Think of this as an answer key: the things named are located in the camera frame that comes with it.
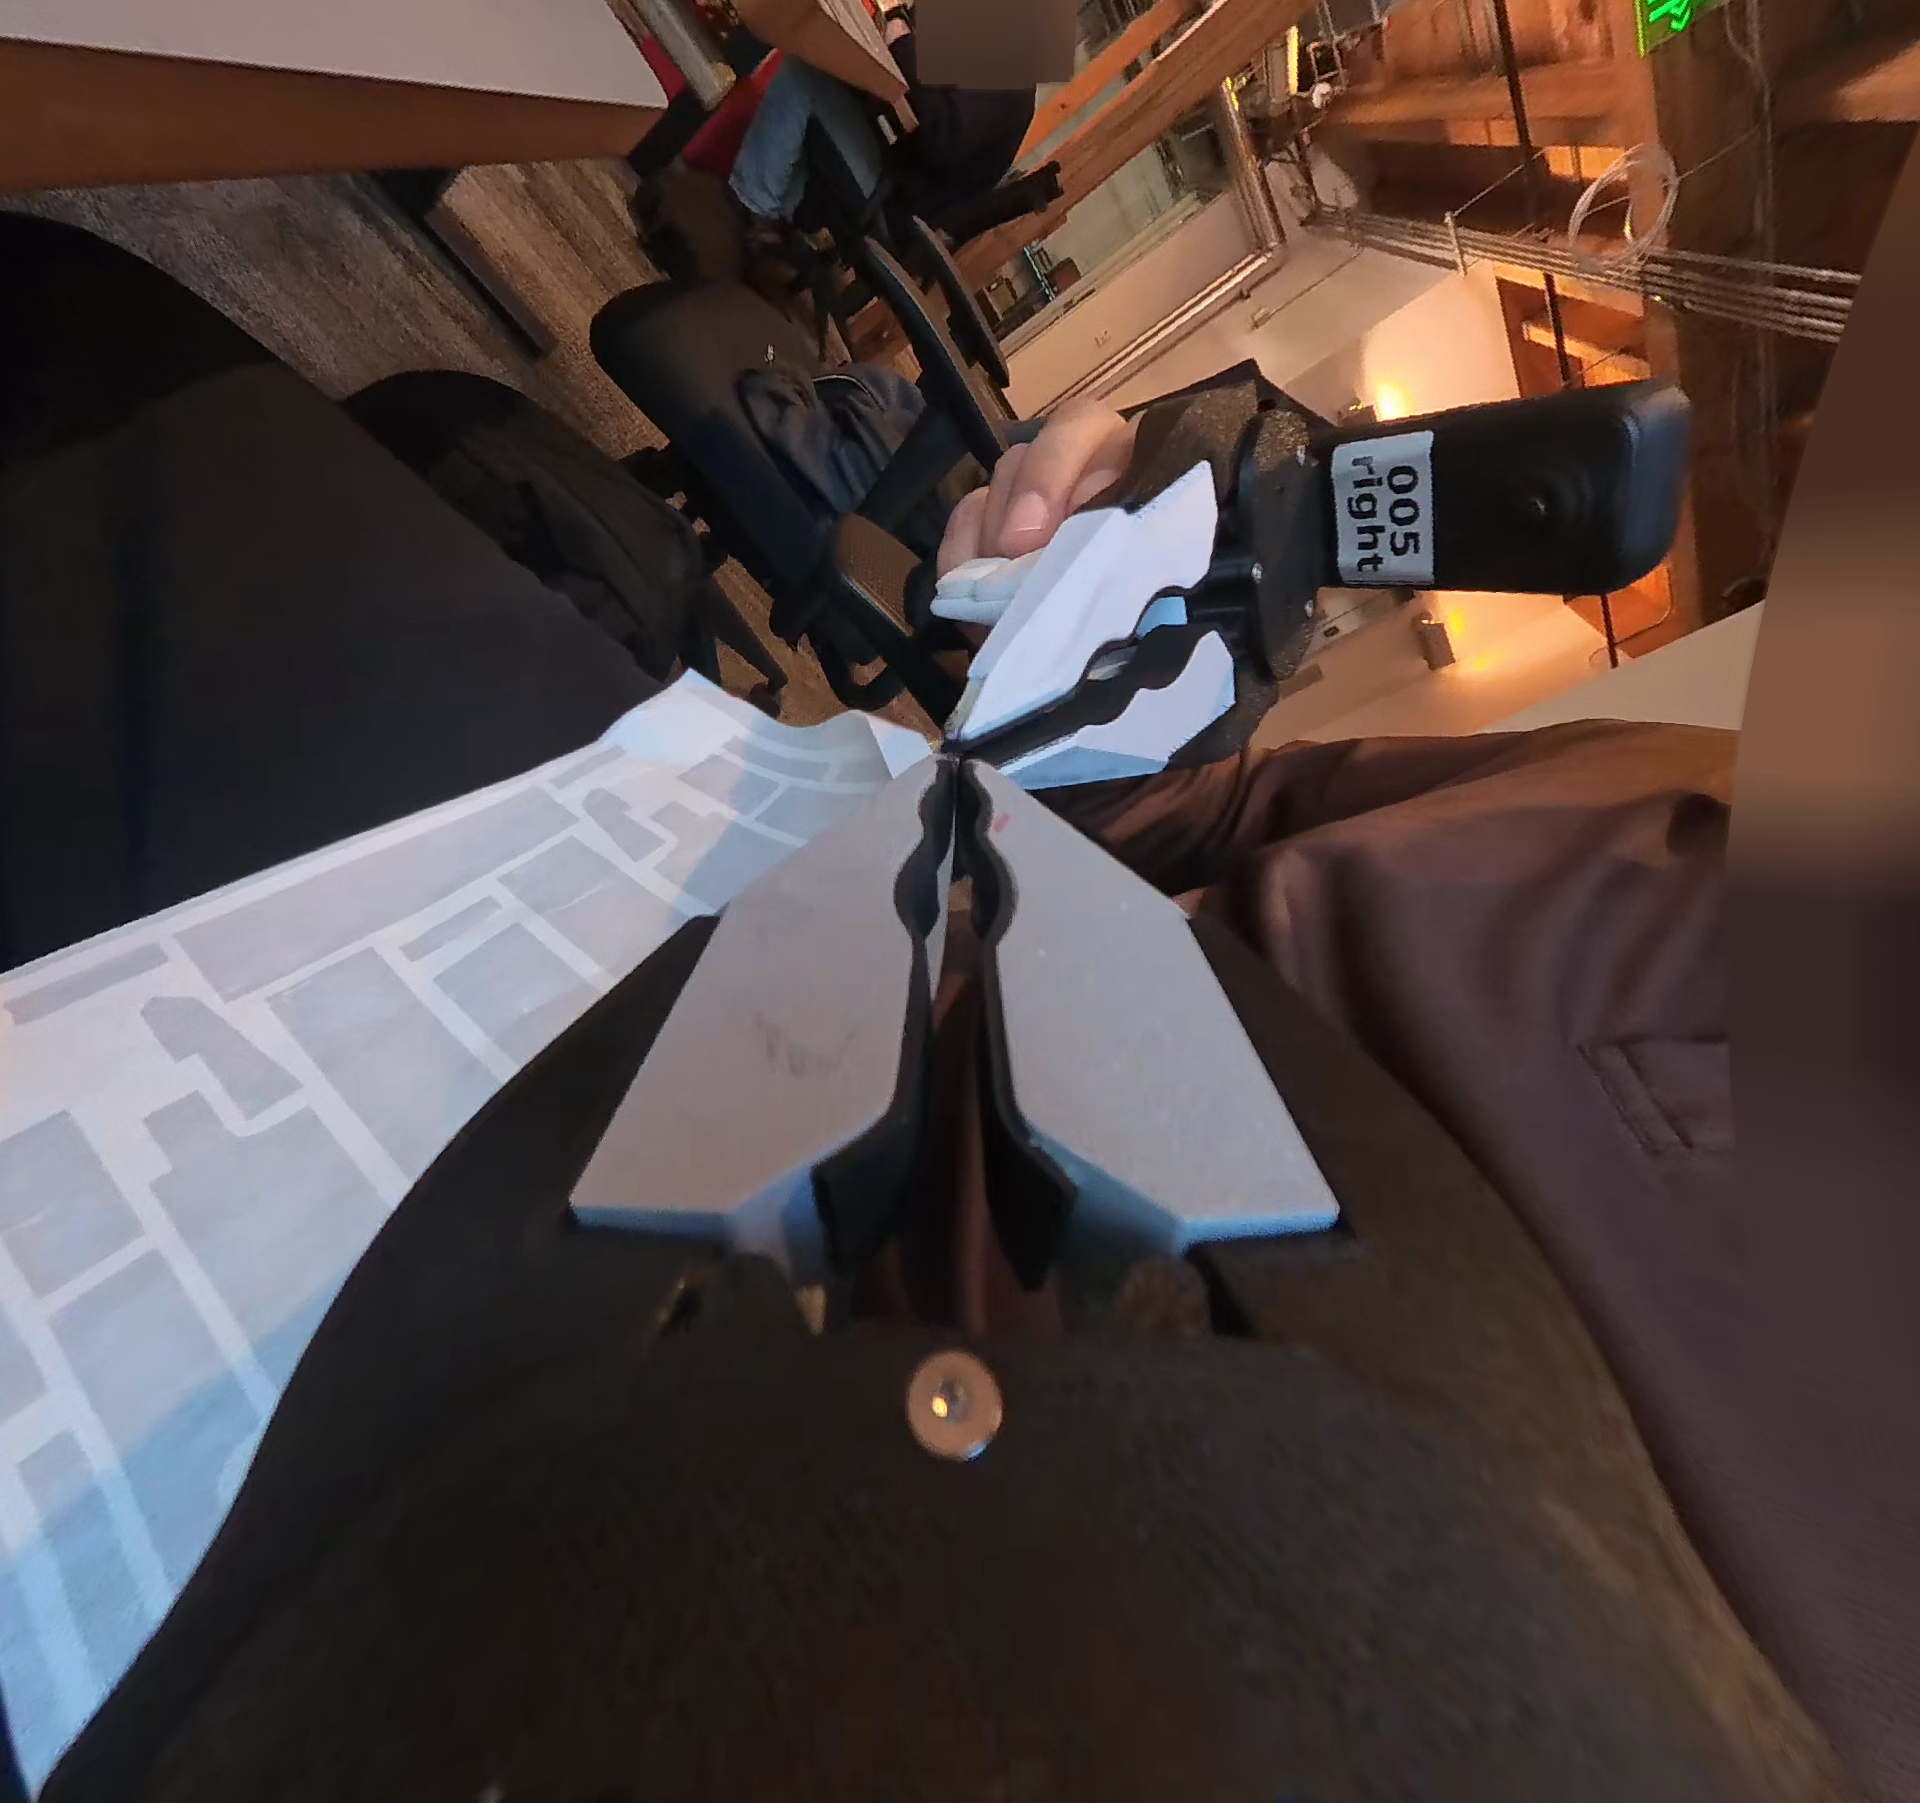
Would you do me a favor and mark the wooden ceiling beam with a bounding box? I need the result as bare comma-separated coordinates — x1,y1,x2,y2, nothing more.
961,0,1465,282

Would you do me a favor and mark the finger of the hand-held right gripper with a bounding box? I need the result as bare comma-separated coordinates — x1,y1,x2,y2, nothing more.
983,626,1239,791
948,459,1220,751

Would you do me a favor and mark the person's brown shirt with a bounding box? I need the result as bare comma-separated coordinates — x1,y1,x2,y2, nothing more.
1036,723,1920,1803

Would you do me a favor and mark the black office chair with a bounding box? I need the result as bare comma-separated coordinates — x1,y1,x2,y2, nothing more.
588,276,1022,724

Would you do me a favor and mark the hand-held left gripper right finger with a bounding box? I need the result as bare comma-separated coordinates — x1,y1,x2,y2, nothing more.
961,761,1341,1279

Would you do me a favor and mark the white sticker sheet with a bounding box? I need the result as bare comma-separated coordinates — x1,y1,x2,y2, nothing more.
0,671,939,1796

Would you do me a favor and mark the black backpack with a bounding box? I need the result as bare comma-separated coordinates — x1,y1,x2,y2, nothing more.
346,370,707,680

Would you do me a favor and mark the person's right hand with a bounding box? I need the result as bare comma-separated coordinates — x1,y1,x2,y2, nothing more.
938,400,1136,575

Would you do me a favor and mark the white cable coil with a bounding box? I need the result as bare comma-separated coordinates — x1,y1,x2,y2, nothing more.
1568,146,1682,251

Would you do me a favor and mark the dark blue jacket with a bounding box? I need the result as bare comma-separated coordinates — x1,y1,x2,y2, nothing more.
736,364,934,515

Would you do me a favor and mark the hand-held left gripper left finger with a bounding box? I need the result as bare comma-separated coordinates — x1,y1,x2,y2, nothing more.
567,755,961,1279

